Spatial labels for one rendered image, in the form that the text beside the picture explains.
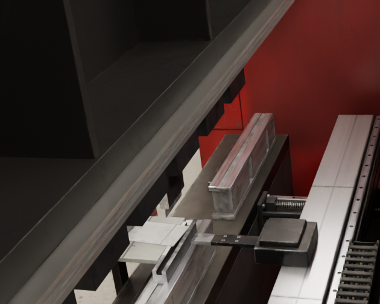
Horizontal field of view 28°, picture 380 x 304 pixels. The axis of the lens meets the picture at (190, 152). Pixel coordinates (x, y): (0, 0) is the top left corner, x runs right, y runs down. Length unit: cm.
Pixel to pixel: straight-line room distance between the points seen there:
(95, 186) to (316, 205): 103
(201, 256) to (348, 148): 54
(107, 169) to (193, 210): 123
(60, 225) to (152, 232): 98
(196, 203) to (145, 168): 122
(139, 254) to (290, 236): 32
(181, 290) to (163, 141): 74
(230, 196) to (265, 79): 55
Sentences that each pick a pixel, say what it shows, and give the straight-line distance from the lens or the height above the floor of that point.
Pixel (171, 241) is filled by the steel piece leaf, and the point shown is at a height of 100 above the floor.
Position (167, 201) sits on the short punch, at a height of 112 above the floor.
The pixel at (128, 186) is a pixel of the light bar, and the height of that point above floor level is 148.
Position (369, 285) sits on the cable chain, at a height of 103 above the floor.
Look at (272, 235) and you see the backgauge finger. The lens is 156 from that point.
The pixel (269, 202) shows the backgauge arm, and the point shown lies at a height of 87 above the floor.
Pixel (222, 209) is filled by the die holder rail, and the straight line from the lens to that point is 196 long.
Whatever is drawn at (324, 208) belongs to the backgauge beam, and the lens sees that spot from 175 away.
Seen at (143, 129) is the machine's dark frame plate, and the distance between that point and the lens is 90.
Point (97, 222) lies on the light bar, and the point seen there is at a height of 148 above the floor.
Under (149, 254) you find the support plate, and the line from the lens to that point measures 162.
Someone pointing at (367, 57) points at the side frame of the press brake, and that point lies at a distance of 229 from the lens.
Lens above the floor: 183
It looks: 24 degrees down
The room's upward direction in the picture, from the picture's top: 8 degrees counter-clockwise
